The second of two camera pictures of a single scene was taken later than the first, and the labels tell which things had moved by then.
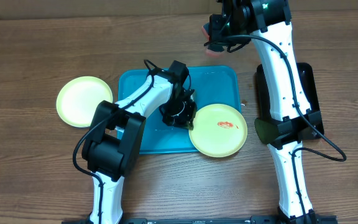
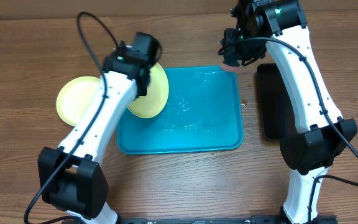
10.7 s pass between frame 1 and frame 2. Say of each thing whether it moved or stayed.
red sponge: moved
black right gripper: moved
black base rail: stayed
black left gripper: moved
